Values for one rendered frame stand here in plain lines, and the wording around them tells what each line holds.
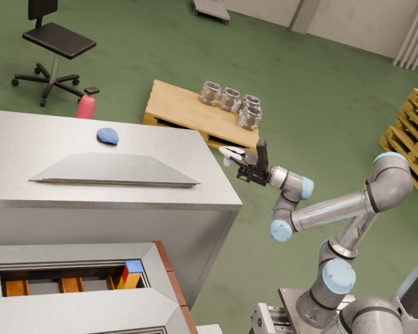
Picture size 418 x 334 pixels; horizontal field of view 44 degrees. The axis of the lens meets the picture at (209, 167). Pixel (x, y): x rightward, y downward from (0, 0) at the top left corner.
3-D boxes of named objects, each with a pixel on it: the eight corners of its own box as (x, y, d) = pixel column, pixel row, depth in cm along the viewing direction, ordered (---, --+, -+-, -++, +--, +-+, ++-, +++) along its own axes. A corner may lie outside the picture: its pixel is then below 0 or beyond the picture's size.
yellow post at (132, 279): (117, 305, 210) (129, 274, 200) (114, 295, 213) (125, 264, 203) (129, 305, 212) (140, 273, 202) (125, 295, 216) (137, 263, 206)
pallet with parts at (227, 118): (251, 121, 560) (263, 95, 543) (259, 162, 492) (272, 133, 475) (147, 89, 537) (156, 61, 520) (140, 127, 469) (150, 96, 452)
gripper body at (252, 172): (233, 177, 185) (265, 190, 185) (241, 160, 180) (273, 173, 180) (238, 165, 191) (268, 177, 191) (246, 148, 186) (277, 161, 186)
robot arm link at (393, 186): (422, 211, 158) (276, 250, 178) (417, 193, 168) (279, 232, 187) (409, 180, 155) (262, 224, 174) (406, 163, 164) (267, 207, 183)
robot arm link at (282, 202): (267, 224, 187) (278, 201, 181) (271, 207, 196) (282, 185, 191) (286, 232, 186) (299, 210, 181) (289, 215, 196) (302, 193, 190)
